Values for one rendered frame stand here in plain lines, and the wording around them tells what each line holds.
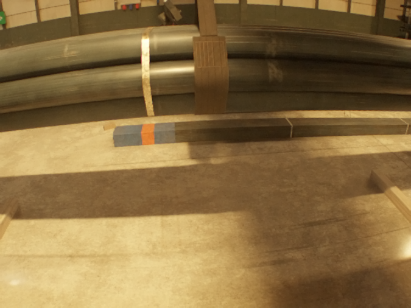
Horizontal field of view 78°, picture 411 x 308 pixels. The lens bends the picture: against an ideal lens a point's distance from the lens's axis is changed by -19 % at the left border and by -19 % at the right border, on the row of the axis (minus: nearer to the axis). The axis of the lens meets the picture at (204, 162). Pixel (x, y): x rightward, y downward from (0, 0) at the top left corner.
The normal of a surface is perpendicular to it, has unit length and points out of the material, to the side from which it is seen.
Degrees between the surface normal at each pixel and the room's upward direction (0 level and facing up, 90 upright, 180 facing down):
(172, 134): 90
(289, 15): 90
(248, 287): 0
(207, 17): 52
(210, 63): 60
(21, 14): 90
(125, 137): 90
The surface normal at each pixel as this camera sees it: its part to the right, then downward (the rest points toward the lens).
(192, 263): -0.02, -0.86
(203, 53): 0.07, 0.00
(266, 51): 0.09, 0.66
